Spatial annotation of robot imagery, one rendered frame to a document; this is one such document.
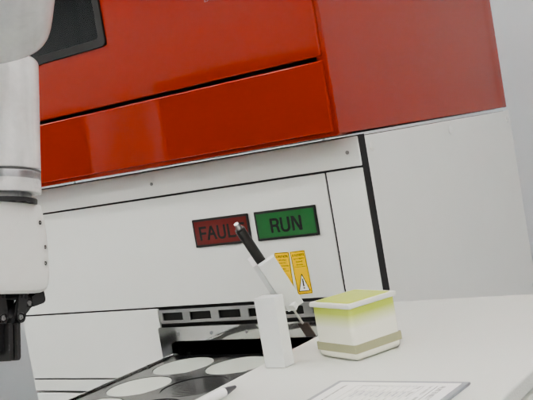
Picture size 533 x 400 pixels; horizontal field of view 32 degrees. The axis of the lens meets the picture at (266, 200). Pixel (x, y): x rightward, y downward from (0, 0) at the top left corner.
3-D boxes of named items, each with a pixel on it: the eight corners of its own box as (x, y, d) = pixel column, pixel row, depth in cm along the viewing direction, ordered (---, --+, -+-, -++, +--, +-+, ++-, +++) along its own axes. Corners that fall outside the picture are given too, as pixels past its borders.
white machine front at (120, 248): (44, 387, 188) (9, 194, 186) (406, 389, 142) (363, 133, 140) (33, 392, 185) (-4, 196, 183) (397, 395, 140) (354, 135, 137)
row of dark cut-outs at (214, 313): (162, 323, 165) (160, 309, 165) (380, 313, 140) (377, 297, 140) (160, 324, 164) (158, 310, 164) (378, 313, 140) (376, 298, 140)
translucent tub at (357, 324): (364, 340, 115) (354, 287, 114) (405, 345, 109) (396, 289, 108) (317, 356, 111) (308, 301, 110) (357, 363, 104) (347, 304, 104)
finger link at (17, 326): (18, 298, 104) (19, 359, 103) (-5, 299, 101) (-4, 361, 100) (37, 297, 102) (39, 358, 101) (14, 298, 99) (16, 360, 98)
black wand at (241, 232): (239, 227, 104) (243, 219, 105) (228, 228, 105) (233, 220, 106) (314, 339, 115) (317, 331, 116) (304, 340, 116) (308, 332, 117)
